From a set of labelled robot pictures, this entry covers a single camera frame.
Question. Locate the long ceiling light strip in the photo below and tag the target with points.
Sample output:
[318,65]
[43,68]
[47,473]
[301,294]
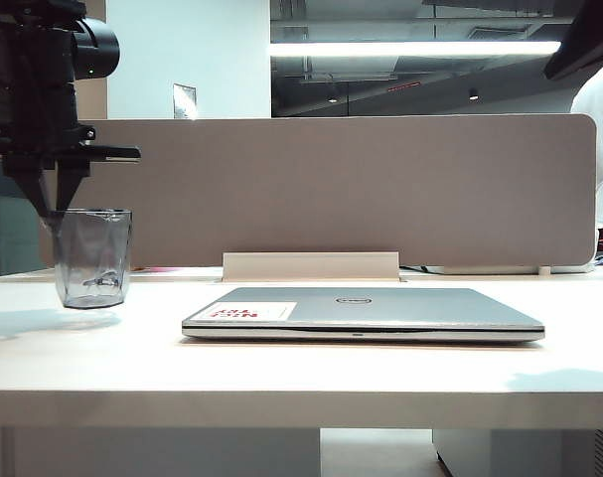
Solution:
[405,48]

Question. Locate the beige desk support panel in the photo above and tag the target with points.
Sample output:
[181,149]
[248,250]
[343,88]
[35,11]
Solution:
[157,454]

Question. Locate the transparent grey plastic cup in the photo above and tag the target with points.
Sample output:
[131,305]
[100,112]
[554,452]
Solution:
[92,258]

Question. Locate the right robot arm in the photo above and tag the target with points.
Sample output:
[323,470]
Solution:
[589,35]

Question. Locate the person in white t-shirt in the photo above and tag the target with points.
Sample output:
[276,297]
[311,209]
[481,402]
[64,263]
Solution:
[596,149]

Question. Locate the silver Dell laptop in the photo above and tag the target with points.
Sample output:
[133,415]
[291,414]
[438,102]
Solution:
[430,315]

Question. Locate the beige desk divider panel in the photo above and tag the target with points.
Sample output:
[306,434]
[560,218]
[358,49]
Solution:
[331,199]

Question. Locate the white red Nice Try sticker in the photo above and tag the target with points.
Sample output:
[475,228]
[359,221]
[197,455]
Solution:
[251,312]

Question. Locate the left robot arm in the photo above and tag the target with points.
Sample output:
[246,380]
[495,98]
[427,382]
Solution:
[28,59]

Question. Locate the red ceiling sign strip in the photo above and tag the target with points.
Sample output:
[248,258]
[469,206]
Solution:
[403,88]

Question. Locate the small framed wall sign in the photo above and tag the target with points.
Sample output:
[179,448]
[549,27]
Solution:
[184,102]

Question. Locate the round ceiling spot lamp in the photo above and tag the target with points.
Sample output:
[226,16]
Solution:
[474,94]
[332,98]

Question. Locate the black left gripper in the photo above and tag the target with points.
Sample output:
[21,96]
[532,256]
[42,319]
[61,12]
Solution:
[43,149]

